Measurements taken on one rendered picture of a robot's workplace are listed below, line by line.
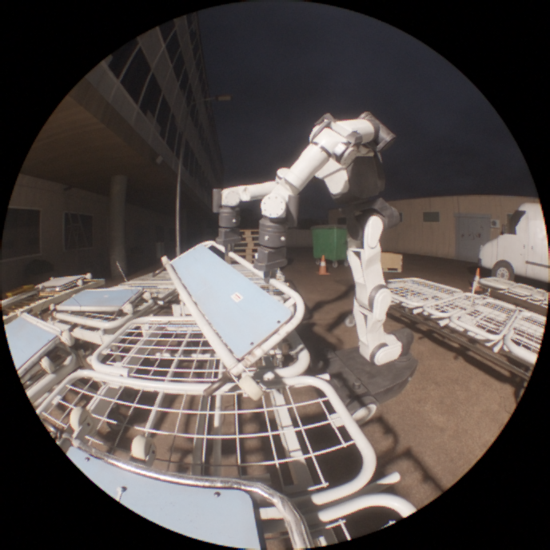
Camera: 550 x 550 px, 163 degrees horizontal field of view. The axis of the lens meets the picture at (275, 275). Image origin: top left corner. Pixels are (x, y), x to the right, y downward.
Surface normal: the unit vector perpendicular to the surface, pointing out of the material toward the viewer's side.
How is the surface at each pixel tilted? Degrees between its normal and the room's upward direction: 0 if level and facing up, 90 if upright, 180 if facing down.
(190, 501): 5
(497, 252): 90
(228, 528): 5
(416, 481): 0
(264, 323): 31
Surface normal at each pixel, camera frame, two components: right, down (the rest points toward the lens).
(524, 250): -0.96, 0.04
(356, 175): -0.29, 0.47
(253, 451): -0.01, -0.98
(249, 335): -0.19, -0.75
